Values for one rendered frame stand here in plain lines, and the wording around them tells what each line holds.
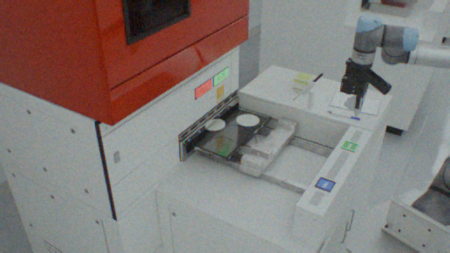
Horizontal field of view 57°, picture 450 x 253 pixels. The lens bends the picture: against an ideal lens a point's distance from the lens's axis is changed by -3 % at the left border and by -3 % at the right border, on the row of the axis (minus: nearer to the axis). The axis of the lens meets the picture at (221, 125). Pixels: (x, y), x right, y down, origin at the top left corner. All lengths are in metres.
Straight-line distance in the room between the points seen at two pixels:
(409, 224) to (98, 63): 1.06
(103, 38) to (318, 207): 0.81
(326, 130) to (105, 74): 1.01
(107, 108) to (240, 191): 0.63
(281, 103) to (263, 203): 0.51
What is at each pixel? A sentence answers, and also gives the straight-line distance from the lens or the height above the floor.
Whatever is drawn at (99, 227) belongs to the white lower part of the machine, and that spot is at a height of 0.73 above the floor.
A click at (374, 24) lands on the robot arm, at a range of 1.43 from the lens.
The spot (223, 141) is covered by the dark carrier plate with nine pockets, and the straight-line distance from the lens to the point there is 1.74.
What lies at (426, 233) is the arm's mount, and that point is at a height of 0.91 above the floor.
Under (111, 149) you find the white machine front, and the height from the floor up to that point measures 1.11.
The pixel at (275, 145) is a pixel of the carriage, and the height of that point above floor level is 0.88.
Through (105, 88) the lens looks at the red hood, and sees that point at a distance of 1.21.
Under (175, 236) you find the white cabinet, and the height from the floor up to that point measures 0.61.
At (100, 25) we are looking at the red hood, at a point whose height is 1.52.
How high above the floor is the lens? 1.89
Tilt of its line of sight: 33 degrees down
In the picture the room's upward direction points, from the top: straight up
